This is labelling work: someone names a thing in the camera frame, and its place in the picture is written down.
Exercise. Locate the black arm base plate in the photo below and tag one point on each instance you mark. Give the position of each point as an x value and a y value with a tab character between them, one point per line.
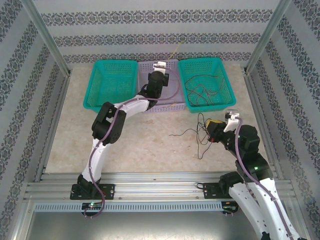
210	191
107	191

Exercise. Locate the small controller board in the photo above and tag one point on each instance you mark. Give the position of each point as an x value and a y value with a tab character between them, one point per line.
92	205
230	208

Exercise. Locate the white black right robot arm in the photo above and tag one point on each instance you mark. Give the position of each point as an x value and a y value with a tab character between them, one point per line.
265	200

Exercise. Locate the aluminium frame post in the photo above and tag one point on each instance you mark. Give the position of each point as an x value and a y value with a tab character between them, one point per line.
47	37
267	37

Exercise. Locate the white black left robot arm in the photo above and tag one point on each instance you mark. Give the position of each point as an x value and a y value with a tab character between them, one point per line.
97	160

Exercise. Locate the aluminium front rail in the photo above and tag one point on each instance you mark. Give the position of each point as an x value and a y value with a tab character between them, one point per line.
160	186

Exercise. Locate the aluminium side rail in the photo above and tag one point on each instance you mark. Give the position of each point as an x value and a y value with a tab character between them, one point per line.
53	125
262	105

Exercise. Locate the grey metal sheet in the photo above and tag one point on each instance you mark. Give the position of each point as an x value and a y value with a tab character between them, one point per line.
150	227

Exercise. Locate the teal plastic basket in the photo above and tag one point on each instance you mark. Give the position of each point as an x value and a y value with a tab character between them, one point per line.
110	85
225	100

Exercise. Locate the lavender plastic basket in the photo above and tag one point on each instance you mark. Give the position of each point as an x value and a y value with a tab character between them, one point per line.
172	75

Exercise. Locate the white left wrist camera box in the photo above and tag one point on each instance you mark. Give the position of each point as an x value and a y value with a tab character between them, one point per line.
160	66

